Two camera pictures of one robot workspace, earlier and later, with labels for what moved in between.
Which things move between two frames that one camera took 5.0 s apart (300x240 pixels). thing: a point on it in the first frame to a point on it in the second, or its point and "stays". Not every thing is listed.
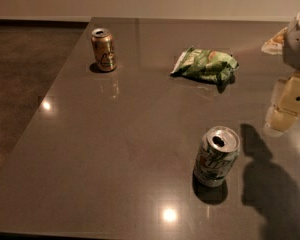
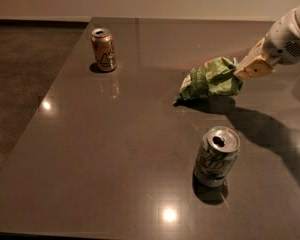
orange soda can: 104,49 stays
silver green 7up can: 218,150 stays
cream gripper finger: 275,45 to 255,53
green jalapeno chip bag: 208,65 to 215,78
